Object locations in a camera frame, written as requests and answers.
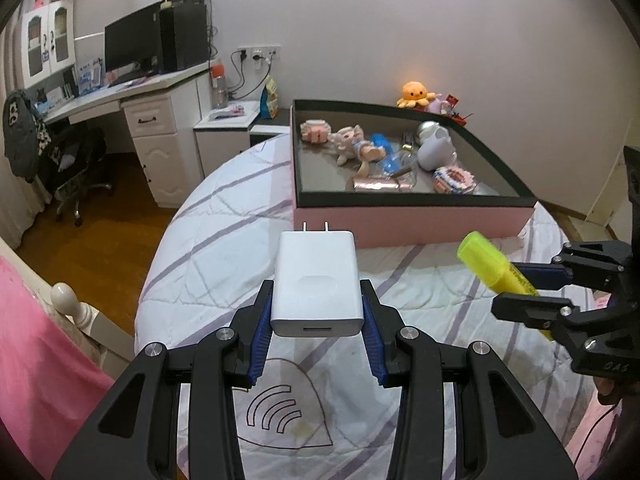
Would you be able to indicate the black computer tower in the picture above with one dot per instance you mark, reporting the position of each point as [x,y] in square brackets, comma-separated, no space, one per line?
[182,37]

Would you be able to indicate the small pink doll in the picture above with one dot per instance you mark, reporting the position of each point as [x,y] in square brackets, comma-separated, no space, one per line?
[350,142]

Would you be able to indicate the person's right hand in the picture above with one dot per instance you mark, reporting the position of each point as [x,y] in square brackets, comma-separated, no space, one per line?
[607,390]

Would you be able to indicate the white cabinet with glass doors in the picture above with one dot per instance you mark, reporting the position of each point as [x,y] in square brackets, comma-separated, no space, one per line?
[50,67]

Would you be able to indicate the white charger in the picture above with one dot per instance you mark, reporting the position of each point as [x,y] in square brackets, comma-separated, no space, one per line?
[315,280]

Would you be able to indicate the white and silver figurine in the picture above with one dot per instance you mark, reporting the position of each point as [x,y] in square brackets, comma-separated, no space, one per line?
[435,155]

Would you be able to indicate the pink plush toy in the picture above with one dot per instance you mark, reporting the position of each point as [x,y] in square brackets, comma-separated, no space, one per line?
[436,106]

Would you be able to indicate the pink storage box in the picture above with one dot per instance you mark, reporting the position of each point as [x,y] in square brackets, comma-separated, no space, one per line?
[400,225]

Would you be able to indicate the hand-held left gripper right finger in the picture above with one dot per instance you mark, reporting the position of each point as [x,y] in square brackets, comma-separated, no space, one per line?
[372,350]

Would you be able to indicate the white bed post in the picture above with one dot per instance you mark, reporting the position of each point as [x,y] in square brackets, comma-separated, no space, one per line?
[65,297]

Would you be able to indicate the red toy box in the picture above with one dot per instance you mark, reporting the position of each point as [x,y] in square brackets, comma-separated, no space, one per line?
[459,118]

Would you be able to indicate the blue printed card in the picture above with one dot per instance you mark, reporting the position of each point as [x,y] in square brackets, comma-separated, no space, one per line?
[91,76]

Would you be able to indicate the clear glass bottle with stick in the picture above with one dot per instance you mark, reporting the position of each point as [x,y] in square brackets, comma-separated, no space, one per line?
[400,165]

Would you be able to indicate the white nightstand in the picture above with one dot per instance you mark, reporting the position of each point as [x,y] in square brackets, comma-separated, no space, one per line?
[220,150]

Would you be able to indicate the white door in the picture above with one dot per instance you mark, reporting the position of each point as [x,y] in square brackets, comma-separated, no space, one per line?
[607,190]

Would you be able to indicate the white wall outlet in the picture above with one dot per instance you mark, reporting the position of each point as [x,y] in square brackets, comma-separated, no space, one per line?
[260,52]

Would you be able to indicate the black office chair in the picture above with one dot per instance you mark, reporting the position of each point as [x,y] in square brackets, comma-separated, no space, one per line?
[80,155]

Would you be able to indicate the pink blanket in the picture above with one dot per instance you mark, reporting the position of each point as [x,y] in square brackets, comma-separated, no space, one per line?
[40,360]

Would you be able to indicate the black and white backpack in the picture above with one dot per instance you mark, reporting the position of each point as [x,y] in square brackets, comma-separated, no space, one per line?
[22,130]

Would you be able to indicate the small dark bottle gold cap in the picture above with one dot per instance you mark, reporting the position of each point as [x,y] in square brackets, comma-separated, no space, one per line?
[408,142]

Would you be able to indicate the small pink items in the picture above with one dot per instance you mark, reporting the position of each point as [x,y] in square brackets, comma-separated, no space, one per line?
[235,109]

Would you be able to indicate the light blue plastic toy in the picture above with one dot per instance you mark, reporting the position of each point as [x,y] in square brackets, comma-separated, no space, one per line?
[379,141]

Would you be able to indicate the blue yellow snack bag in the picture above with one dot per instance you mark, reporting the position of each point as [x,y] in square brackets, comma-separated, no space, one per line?
[270,102]

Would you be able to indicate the white desk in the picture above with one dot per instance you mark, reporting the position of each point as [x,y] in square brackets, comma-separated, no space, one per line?
[155,150]

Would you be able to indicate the clear bottle orange cap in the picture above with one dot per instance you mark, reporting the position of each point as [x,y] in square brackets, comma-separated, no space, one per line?
[219,90]

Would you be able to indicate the black monitor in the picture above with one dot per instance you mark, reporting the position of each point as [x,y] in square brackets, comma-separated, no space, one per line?
[132,40]

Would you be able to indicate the orange octopus plush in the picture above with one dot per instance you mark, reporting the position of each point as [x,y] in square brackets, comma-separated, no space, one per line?
[415,92]

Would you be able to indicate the pink toy block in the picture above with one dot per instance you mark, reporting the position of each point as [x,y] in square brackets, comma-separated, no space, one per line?
[315,131]

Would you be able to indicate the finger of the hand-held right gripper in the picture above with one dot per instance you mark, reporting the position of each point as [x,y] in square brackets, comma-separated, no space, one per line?
[525,307]
[540,275]

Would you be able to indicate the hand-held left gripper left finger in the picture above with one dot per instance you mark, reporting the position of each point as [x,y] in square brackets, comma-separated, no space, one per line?
[261,355]

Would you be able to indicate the yellow highlighter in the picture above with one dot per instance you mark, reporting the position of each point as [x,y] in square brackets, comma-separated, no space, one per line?
[490,260]

